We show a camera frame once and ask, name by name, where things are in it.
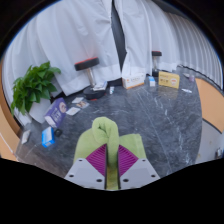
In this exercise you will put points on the white and orange box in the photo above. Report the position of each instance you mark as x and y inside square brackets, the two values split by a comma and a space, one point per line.
[133, 81]

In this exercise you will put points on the green potted plant white pot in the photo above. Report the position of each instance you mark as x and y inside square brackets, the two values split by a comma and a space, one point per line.
[33, 86]

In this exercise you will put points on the small blue and white box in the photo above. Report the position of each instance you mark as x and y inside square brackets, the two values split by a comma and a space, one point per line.
[152, 81]

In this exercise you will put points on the small white packet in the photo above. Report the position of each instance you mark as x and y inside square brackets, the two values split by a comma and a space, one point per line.
[111, 90]

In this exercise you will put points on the yellow printed box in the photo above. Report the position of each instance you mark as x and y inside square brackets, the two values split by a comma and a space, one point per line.
[169, 80]

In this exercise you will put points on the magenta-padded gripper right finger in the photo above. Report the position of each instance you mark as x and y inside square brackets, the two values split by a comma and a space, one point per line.
[140, 171]

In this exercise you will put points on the small white tube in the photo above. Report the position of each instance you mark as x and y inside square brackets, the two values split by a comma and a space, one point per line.
[186, 90]

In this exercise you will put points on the small brown printed card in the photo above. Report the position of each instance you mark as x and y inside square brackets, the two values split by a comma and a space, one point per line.
[82, 104]

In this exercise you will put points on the light green towel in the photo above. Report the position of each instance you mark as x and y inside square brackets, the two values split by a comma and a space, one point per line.
[105, 130]

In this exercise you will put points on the small white card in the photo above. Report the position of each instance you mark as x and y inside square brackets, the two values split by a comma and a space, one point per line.
[73, 111]
[78, 99]

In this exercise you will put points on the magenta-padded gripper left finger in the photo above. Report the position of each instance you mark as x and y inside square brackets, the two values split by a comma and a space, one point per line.
[83, 171]

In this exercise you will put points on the white pleated sheer curtain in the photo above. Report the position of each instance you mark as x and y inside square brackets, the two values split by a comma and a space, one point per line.
[193, 46]

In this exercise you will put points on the purple cardboard box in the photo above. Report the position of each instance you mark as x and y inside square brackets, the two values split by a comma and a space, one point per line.
[56, 112]

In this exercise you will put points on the white paper stack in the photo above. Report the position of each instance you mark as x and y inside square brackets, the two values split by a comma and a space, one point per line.
[100, 86]

